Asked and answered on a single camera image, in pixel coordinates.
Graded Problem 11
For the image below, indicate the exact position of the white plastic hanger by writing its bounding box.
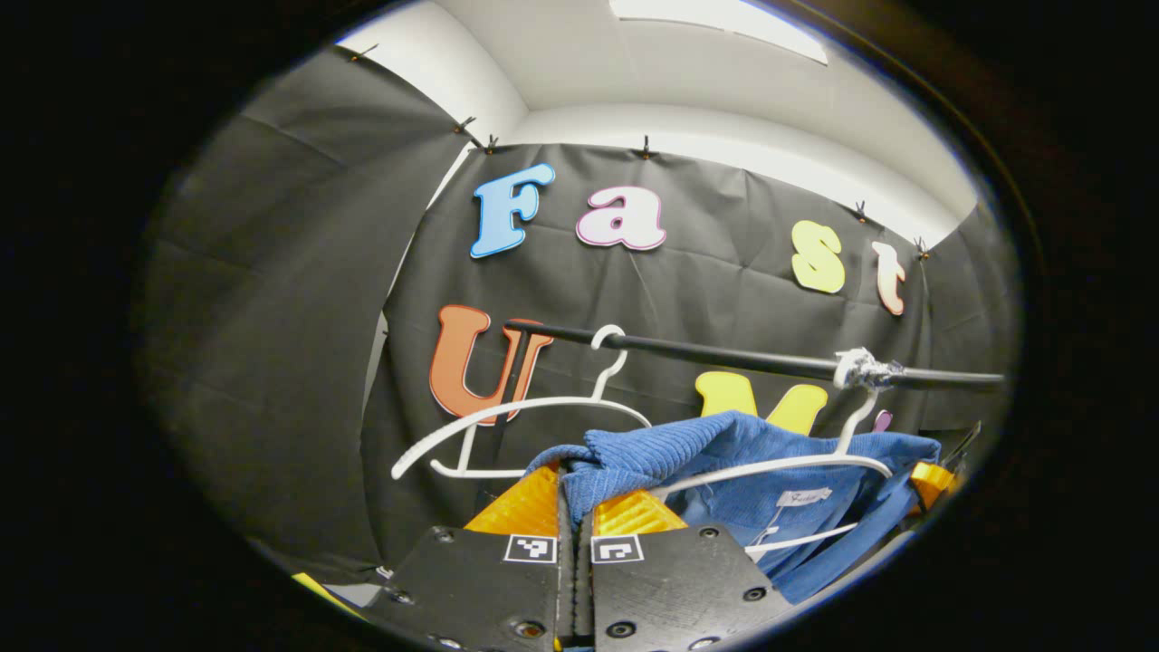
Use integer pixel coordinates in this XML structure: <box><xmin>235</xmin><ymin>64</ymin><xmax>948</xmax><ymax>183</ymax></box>
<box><xmin>391</xmin><ymin>324</ymin><xmax>653</xmax><ymax>481</ymax></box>

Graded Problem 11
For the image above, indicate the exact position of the white hanger with taped hook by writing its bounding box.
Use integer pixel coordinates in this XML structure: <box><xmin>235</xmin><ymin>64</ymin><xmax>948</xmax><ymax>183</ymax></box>
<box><xmin>652</xmin><ymin>347</ymin><xmax>906</xmax><ymax>555</ymax></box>

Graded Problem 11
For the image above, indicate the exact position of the large ceiling light panel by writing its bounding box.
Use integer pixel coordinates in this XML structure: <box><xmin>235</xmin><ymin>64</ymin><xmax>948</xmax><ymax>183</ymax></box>
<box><xmin>608</xmin><ymin>0</ymin><xmax>829</xmax><ymax>66</ymax></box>

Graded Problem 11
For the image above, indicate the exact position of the yellow strip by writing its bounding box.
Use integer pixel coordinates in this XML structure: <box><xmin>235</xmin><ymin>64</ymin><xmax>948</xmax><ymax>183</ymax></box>
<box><xmin>292</xmin><ymin>571</ymin><xmax>363</xmax><ymax>618</ymax></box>

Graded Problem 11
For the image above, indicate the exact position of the blue jacket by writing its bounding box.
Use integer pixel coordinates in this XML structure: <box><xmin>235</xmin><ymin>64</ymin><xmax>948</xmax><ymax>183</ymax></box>
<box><xmin>525</xmin><ymin>410</ymin><xmax>943</xmax><ymax>606</ymax></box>

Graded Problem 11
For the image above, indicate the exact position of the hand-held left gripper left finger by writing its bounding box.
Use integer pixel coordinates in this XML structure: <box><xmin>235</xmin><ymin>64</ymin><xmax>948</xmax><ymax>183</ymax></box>
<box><xmin>360</xmin><ymin>460</ymin><xmax>575</xmax><ymax>652</ymax></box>

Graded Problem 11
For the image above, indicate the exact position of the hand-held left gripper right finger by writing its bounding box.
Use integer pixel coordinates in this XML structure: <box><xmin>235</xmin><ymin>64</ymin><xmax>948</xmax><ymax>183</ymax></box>
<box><xmin>576</xmin><ymin>489</ymin><xmax>798</xmax><ymax>652</ymax></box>

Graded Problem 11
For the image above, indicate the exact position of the black clothes rack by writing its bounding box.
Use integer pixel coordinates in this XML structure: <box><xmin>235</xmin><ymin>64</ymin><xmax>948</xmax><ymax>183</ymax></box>
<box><xmin>484</xmin><ymin>317</ymin><xmax>1008</xmax><ymax>481</ymax></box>

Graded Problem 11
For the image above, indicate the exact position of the black backdrop cloth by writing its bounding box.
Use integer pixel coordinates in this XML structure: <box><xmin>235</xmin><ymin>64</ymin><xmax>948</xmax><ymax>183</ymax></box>
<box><xmin>136</xmin><ymin>45</ymin><xmax>1024</xmax><ymax>585</ymax></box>

